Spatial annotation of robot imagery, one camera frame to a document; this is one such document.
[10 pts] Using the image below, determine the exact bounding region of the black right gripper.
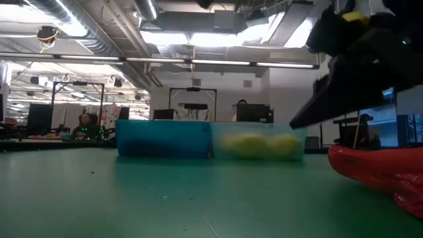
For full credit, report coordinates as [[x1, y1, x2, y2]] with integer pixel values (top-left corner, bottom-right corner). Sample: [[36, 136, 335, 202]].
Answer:
[[289, 9, 403, 130]]

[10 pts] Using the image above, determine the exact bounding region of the yellow lemon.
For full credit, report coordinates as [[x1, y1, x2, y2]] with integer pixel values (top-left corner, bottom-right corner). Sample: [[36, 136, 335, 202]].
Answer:
[[220, 132, 268, 159], [266, 133, 303, 160]]

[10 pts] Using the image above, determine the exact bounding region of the long red chili pepper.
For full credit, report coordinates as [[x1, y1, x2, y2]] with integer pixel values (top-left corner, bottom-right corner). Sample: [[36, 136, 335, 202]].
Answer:
[[328, 144, 423, 196]]

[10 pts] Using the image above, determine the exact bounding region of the small red bell pepper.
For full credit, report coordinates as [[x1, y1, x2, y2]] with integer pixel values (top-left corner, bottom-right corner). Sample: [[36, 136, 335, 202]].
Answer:
[[393, 171, 423, 219]]

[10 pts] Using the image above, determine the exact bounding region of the black stand with stool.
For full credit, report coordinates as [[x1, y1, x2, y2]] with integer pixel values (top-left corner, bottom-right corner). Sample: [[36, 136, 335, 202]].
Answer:
[[333, 114, 381, 149]]

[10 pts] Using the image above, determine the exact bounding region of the blue-lit window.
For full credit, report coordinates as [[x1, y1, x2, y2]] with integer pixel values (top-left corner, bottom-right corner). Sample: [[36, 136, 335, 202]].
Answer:
[[379, 87, 397, 148]]

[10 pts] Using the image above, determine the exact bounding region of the small black box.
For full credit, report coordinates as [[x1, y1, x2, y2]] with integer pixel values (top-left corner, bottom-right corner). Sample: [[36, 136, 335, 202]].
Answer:
[[303, 136, 321, 151]]

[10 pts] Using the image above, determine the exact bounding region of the teal translucent plastic bin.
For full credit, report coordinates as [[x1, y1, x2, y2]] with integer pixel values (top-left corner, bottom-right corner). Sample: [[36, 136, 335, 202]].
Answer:
[[210, 121, 308, 162]]

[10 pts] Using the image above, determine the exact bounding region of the long linear ceiling light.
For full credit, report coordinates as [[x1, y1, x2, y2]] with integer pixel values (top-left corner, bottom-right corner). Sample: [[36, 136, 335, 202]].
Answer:
[[0, 51, 321, 70]]

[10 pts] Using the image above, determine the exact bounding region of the blue plastic bin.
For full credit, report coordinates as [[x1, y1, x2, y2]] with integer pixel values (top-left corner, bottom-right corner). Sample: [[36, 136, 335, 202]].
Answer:
[[115, 119, 213, 159]]

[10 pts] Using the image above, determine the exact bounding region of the person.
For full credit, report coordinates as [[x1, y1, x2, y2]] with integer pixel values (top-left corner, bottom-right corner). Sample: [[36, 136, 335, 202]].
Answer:
[[71, 112, 102, 139]]

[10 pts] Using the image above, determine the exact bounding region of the green table mat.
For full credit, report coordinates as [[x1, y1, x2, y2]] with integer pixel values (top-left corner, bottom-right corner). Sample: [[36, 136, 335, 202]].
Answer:
[[0, 147, 423, 238]]

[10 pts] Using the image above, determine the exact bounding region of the grey rectangular ceiling duct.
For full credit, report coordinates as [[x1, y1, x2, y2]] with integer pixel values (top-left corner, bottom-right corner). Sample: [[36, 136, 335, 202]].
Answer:
[[155, 8, 252, 36]]

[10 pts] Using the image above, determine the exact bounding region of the black metal gantry frame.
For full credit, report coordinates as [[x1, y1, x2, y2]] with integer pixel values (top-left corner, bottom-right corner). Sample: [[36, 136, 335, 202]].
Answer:
[[50, 81, 106, 116], [168, 87, 218, 122]]

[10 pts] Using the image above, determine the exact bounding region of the shiny round air duct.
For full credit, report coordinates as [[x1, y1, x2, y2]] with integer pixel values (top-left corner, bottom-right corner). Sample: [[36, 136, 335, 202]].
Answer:
[[132, 0, 160, 21]]

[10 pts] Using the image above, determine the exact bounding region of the silver corrugated air duct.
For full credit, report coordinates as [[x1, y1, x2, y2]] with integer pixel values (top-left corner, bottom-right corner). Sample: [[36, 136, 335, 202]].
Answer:
[[19, 0, 156, 90]]

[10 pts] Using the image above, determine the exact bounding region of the black ceiling device yellow cable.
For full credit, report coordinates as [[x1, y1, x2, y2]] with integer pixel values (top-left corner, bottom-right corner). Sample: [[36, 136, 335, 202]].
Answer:
[[35, 25, 60, 54]]

